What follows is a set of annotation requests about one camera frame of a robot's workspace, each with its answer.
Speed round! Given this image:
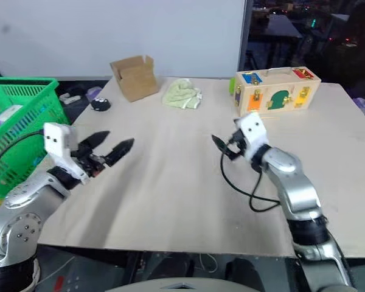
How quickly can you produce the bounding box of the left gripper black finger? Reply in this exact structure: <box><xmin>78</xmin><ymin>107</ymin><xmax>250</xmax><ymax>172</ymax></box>
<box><xmin>78</xmin><ymin>130</ymin><xmax>111</xmax><ymax>152</ymax></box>
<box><xmin>104</xmin><ymin>138</ymin><xmax>136</xmax><ymax>168</ymax></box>

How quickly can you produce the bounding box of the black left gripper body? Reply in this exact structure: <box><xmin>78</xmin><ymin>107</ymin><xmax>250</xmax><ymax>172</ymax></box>
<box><xmin>69</xmin><ymin>142</ymin><xmax>108</xmax><ymax>179</ymax></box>

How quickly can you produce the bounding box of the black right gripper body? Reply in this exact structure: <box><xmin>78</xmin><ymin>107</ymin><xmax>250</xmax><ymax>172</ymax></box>
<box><xmin>228</xmin><ymin>128</ymin><xmax>250</xmax><ymax>159</ymax></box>

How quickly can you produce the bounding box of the green plastic basket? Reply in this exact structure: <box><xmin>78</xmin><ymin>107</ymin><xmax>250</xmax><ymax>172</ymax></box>
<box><xmin>0</xmin><ymin>77</ymin><xmax>72</xmax><ymax>214</ymax></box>

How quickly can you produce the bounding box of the black round paw-print object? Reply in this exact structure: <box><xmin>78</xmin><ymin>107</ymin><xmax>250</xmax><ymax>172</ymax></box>
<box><xmin>90</xmin><ymin>97</ymin><xmax>113</xmax><ymax>112</ymax></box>

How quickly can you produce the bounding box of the pale purple packet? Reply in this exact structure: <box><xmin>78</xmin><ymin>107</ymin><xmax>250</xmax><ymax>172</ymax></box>
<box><xmin>85</xmin><ymin>86</ymin><xmax>103</xmax><ymax>100</ymax></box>

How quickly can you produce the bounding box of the small white object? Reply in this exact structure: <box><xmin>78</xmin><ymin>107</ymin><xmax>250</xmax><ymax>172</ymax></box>
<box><xmin>58</xmin><ymin>93</ymin><xmax>82</xmax><ymax>105</ymax></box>

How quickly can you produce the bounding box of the light green crumpled towel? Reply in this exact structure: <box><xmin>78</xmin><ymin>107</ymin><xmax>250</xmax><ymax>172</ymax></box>
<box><xmin>161</xmin><ymin>78</ymin><xmax>204</xmax><ymax>111</ymax></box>

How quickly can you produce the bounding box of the wooden latch puzzle box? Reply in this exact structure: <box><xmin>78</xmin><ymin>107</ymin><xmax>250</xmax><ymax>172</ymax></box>
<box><xmin>233</xmin><ymin>67</ymin><xmax>322</xmax><ymax>117</ymax></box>

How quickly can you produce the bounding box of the open brown cardboard box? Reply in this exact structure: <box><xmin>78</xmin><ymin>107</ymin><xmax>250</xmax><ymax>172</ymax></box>
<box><xmin>109</xmin><ymin>55</ymin><xmax>160</xmax><ymax>103</ymax></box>

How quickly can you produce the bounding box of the white and purple small box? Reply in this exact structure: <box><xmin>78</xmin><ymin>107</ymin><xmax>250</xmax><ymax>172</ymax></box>
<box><xmin>0</xmin><ymin>104</ymin><xmax>24</xmax><ymax>127</ymax></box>

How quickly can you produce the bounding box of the purple small package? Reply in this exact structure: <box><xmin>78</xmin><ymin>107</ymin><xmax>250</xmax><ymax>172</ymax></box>
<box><xmin>352</xmin><ymin>96</ymin><xmax>365</xmax><ymax>116</ymax></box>

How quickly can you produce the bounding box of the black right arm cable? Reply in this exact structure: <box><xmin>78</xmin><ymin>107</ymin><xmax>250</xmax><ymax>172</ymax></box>
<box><xmin>220</xmin><ymin>136</ymin><xmax>281</xmax><ymax>213</ymax></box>

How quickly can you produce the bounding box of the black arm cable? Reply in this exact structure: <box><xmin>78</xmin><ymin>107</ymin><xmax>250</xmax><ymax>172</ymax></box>
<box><xmin>0</xmin><ymin>130</ymin><xmax>46</xmax><ymax>177</ymax></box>
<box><xmin>220</xmin><ymin>136</ymin><xmax>281</xmax><ymax>213</ymax></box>

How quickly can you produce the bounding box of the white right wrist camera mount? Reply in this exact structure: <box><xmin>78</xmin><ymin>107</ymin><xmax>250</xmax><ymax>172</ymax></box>
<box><xmin>233</xmin><ymin>111</ymin><xmax>270</xmax><ymax>161</ymax></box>

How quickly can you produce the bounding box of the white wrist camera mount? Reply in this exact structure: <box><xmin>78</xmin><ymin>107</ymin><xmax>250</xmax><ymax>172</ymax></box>
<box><xmin>233</xmin><ymin>111</ymin><xmax>270</xmax><ymax>161</ymax></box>
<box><xmin>43</xmin><ymin>122</ymin><xmax>91</xmax><ymax>186</ymax></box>

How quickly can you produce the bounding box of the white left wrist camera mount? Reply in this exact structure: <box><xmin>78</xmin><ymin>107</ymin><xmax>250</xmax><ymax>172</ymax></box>
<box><xmin>43</xmin><ymin>122</ymin><xmax>91</xmax><ymax>186</ymax></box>

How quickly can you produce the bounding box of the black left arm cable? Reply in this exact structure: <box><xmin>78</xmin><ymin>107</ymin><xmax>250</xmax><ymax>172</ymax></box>
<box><xmin>0</xmin><ymin>130</ymin><xmax>46</xmax><ymax>177</ymax></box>

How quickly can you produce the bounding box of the thin white cable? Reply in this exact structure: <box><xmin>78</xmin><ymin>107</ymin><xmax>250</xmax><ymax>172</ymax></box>
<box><xmin>200</xmin><ymin>252</ymin><xmax>217</xmax><ymax>274</ymax></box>

